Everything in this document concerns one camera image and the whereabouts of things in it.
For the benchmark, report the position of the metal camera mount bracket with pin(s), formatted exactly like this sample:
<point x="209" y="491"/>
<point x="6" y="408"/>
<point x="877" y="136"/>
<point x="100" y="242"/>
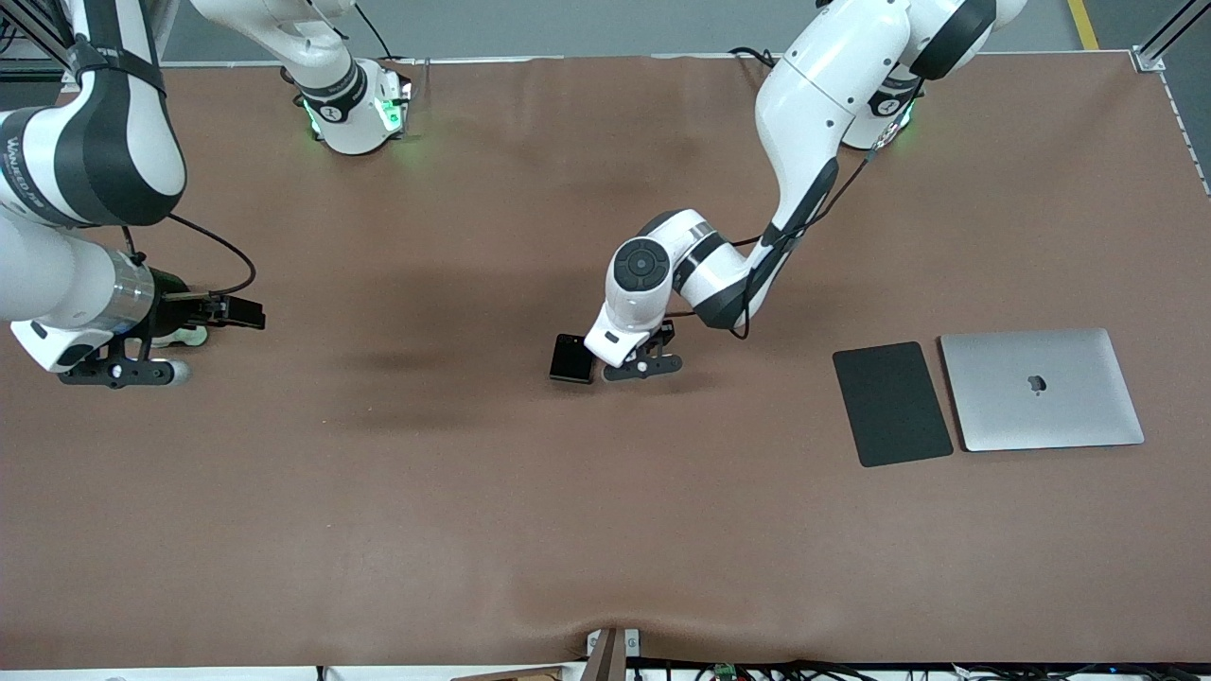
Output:
<point x="612" y="653"/>

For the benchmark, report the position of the brown table cover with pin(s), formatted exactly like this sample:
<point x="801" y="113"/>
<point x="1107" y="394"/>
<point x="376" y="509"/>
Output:
<point x="568" y="520"/>

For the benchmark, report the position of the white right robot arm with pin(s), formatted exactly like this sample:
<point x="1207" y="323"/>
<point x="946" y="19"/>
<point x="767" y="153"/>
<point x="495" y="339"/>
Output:
<point x="95" y="151"/>

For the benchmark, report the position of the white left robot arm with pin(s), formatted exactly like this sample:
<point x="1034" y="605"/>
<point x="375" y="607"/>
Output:
<point x="814" y="95"/>

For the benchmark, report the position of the black mouse pad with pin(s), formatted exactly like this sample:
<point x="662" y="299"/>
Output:
<point x="892" y="404"/>

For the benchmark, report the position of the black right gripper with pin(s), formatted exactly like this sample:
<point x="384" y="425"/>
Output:
<point x="170" y="301"/>

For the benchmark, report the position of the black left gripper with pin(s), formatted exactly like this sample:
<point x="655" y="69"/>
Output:
<point x="662" y="338"/>

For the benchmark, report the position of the aluminium frame profile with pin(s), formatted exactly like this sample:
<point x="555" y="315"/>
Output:
<point x="1149" y="59"/>

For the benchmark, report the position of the silver laptop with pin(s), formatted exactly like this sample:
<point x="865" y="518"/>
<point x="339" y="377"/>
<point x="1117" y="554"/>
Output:
<point x="1041" y="390"/>

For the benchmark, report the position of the black phone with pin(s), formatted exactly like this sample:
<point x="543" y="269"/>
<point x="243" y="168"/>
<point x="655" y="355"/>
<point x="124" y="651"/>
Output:
<point x="569" y="359"/>

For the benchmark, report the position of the green dinosaur plush toy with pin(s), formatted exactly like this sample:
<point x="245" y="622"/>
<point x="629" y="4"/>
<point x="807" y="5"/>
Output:
<point x="194" y="336"/>

